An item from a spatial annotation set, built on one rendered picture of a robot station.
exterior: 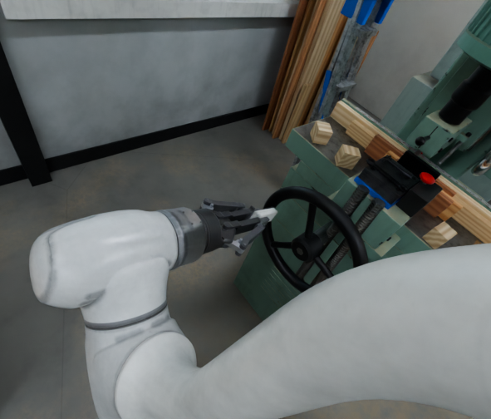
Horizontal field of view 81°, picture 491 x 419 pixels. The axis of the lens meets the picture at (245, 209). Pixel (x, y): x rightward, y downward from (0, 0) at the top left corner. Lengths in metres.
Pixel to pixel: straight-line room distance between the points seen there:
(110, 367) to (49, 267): 0.13
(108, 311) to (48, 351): 1.04
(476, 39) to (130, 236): 0.66
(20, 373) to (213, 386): 1.21
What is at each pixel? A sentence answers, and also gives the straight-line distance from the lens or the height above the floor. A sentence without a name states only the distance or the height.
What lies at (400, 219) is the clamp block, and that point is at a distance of 0.64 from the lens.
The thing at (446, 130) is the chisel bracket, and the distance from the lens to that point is 0.77.
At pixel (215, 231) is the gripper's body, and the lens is 0.46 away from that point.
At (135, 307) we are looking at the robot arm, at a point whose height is 0.97.
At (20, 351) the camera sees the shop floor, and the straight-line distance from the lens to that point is 1.44.
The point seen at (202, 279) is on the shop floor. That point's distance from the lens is 1.47.
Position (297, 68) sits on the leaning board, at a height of 0.56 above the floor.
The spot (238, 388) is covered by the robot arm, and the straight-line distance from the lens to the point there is 0.22.
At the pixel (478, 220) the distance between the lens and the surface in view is 0.86.
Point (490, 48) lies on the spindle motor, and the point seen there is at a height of 1.22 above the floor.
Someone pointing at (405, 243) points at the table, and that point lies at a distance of 0.76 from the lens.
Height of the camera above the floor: 1.32
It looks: 48 degrees down
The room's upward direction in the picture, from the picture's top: 22 degrees clockwise
